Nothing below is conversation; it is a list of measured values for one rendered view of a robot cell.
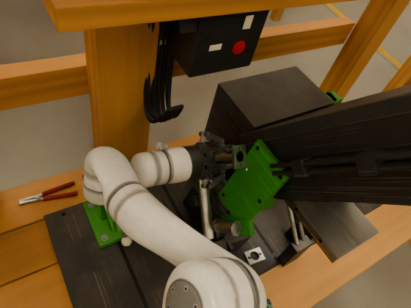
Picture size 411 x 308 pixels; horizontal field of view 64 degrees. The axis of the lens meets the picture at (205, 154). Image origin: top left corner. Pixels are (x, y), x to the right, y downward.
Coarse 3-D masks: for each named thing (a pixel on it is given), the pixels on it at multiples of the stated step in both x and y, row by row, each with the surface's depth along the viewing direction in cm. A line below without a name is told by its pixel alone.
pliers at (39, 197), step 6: (60, 186) 100; (66, 186) 101; (42, 192) 98; (48, 192) 99; (72, 192) 100; (30, 198) 96; (36, 198) 97; (42, 198) 97; (48, 198) 97; (54, 198) 98; (60, 198) 99
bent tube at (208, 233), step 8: (224, 152) 80; (232, 152) 77; (240, 152) 79; (216, 160) 83; (224, 160) 80; (232, 160) 77; (240, 160) 79; (232, 168) 77; (208, 176) 89; (200, 184) 88; (200, 192) 89; (208, 192) 89; (200, 200) 89; (208, 200) 89; (200, 208) 90; (208, 208) 89; (208, 216) 89; (208, 224) 89; (208, 232) 89
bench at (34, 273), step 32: (0, 192) 97; (32, 192) 99; (64, 192) 101; (0, 224) 91; (32, 224) 93; (0, 256) 86; (32, 256) 87; (0, 288) 81; (32, 288) 83; (64, 288) 84
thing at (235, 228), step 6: (216, 222) 85; (222, 222) 84; (228, 222) 82; (234, 222) 81; (240, 222) 82; (216, 228) 85; (222, 228) 83; (228, 228) 81; (234, 228) 81; (240, 228) 82; (234, 234) 80
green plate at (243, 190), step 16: (256, 144) 76; (256, 160) 77; (272, 160) 73; (240, 176) 81; (256, 176) 77; (272, 176) 73; (288, 176) 70; (224, 192) 86; (240, 192) 82; (256, 192) 78; (272, 192) 74; (240, 208) 82; (256, 208) 78
